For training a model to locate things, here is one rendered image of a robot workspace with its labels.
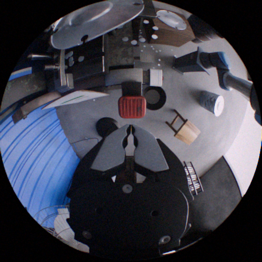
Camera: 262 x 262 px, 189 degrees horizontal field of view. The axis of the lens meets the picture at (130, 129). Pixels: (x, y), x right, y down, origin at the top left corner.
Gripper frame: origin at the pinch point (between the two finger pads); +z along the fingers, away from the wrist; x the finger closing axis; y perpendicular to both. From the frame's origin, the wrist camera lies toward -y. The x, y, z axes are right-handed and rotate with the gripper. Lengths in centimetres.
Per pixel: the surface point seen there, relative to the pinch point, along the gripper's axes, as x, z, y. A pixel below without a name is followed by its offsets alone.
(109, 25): -4.1, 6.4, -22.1
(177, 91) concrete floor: 58, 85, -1
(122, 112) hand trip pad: -2.3, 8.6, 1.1
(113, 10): -3.4, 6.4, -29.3
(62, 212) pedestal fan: -38, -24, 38
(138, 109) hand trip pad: 1.7, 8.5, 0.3
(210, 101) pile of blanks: 100, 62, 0
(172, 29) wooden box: 34, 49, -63
